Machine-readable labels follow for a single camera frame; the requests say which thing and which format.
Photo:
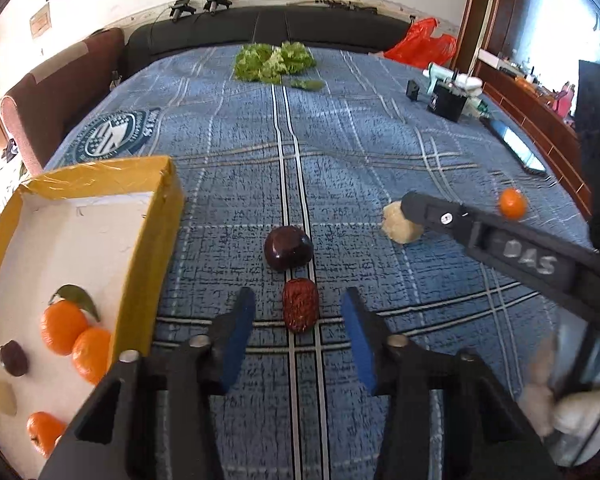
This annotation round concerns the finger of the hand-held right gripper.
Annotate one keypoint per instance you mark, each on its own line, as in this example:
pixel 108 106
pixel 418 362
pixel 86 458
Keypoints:
pixel 430 212

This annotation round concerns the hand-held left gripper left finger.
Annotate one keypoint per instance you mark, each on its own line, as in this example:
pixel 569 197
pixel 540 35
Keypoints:
pixel 237 340

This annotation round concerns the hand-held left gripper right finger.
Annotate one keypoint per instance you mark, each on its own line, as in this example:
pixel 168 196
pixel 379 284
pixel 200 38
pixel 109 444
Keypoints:
pixel 360 345

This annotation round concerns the red date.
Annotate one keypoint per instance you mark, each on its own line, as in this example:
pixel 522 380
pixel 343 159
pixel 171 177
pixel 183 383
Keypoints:
pixel 300 306

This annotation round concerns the orange mandarin with leaf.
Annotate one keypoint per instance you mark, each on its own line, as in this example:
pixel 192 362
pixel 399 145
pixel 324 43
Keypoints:
pixel 60 331

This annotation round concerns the yellow cardboard box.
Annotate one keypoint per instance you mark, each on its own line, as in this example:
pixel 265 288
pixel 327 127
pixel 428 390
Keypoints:
pixel 80 240

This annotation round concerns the dark red plum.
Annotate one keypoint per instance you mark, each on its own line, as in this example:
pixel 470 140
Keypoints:
pixel 288 249
pixel 13 358

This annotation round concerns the person's right hand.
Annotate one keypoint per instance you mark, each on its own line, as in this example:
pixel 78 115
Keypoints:
pixel 580 410

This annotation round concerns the small orange mandarin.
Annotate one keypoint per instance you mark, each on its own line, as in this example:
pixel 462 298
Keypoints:
pixel 512 204

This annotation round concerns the creased dark red plum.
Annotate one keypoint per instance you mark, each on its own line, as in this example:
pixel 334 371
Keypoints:
pixel 288 249

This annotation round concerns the smartphone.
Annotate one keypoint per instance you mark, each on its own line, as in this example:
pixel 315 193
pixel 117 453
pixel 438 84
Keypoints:
pixel 515 145

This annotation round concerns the small black box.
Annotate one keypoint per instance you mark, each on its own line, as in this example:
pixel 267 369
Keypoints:
pixel 412 89

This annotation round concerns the brown wooden cabinet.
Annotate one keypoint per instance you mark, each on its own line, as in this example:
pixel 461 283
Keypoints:
pixel 540 125

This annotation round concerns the white and teal device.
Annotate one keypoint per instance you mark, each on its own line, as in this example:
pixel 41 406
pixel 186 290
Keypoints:
pixel 455 77

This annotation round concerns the pink item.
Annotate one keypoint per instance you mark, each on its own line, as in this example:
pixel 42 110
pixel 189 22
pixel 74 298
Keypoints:
pixel 564 100

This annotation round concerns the red plastic bag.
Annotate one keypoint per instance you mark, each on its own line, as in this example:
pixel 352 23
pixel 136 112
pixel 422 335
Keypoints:
pixel 422 42

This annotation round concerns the small lettuce piece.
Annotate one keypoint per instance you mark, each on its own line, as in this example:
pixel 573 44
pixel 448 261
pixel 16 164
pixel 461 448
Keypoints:
pixel 307 83

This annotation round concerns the green lettuce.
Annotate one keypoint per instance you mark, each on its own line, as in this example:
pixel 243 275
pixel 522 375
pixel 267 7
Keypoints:
pixel 272 62

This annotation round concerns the black headboard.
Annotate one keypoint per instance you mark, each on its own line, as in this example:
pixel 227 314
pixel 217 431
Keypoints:
pixel 270 27

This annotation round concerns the black clamp device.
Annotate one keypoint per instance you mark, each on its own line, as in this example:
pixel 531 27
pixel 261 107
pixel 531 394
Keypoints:
pixel 216 2
pixel 182 10

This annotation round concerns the brown upholstered chair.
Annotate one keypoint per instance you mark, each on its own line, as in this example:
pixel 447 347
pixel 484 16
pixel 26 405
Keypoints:
pixel 55 95

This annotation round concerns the brown wooden door frame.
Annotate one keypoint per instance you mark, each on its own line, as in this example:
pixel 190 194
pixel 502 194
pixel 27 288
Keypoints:
pixel 485 5

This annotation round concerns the small wooden wall plaque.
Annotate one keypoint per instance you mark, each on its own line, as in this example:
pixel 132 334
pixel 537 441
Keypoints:
pixel 40 21

